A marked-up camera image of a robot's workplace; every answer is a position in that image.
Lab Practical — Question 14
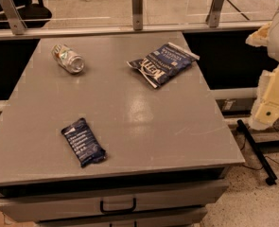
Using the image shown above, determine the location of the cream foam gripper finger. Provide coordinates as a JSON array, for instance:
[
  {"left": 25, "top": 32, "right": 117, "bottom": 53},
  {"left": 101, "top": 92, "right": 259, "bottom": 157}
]
[{"left": 246, "top": 22, "right": 279, "bottom": 131}]

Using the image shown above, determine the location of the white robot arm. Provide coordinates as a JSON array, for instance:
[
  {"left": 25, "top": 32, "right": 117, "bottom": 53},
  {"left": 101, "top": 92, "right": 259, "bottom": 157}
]
[{"left": 246, "top": 12, "right": 279, "bottom": 131}]

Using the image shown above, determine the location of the black floor bar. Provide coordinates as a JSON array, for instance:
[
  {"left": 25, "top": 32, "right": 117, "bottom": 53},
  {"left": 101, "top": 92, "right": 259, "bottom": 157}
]
[{"left": 237, "top": 119, "right": 277, "bottom": 186}]

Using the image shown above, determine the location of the blue Kettle chips bag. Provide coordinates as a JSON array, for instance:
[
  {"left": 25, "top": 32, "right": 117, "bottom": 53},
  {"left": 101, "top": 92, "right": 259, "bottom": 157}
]
[{"left": 127, "top": 43, "right": 200, "bottom": 89}]

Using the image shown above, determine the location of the grey cabinet drawer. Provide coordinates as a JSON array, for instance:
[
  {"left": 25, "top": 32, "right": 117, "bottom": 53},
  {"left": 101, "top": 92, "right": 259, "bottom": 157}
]
[
  {"left": 37, "top": 207, "right": 207, "bottom": 227},
  {"left": 0, "top": 179, "right": 229, "bottom": 222}
]

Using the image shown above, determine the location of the lower grey cabinet drawer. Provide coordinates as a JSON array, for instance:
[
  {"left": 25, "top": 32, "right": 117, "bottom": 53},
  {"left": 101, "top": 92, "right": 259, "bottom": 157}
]
[{"left": 37, "top": 207, "right": 207, "bottom": 227}]

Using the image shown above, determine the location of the dark blue snack packet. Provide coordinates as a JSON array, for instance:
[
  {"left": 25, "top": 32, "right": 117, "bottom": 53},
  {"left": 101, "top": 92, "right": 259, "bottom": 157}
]
[{"left": 61, "top": 118, "right": 106, "bottom": 167}]

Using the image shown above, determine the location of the grey horizontal rail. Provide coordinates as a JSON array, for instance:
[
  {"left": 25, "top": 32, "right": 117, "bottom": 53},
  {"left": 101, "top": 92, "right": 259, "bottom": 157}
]
[{"left": 0, "top": 21, "right": 267, "bottom": 41}]

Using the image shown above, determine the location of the right metal rail bracket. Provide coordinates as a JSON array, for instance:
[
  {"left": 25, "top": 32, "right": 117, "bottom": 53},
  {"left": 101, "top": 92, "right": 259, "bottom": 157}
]
[{"left": 206, "top": 0, "right": 224, "bottom": 27}]

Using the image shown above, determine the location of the metal rail bracket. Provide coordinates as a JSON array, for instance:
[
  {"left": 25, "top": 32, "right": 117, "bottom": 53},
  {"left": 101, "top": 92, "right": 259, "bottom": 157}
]
[
  {"left": 206, "top": 0, "right": 224, "bottom": 27},
  {"left": 0, "top": 0, "right": 26, "bottom": 35},
  {"left": 131, "top": 0, "right": 143, "bottom": 30}
]

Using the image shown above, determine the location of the middle metal rail bracket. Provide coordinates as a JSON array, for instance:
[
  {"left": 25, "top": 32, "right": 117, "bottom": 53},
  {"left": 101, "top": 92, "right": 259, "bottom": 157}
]
[{"left": 131, "top": 0, "right": 143, "bottom": 30}]

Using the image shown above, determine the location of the black drawer handle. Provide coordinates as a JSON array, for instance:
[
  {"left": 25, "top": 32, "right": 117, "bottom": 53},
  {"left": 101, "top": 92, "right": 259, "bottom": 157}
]
[{"left": 99, "top": 198, "right": 137, "bottom": 215}]

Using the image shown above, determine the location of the left metal rail bracket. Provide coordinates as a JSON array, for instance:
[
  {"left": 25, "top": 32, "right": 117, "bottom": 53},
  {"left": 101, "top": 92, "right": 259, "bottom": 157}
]
[{"left": 0, "top": 0, "right": 26, "bottom": 35}]

